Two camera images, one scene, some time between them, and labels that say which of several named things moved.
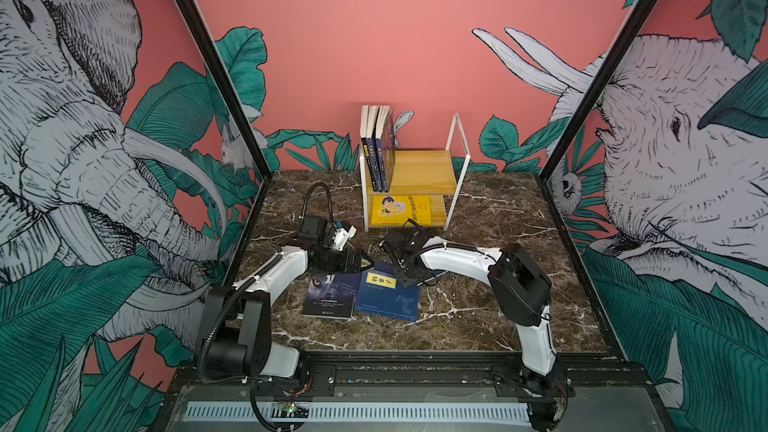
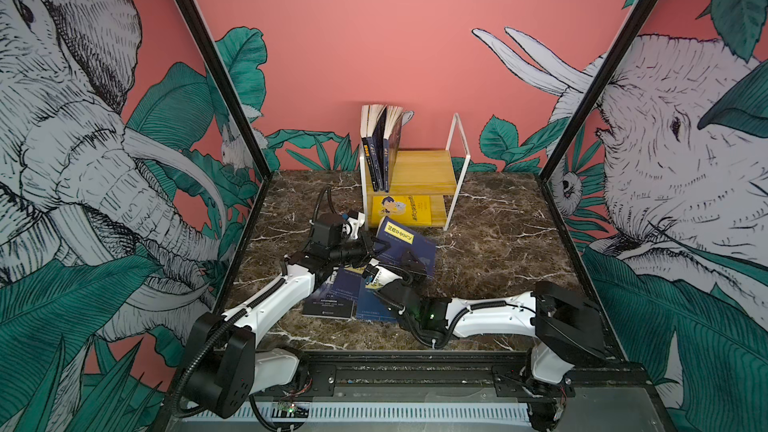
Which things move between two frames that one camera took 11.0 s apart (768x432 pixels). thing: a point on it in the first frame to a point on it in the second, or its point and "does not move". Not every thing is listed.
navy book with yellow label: x=371 y=275 to x=348 y=284
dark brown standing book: x=364 y=115 does not move
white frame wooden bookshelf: x=421 y=173 does not move
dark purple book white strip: x=331 y=295 does not move
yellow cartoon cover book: x=397 y=209 does not move
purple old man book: x=382 y=114 to x=396 y=118
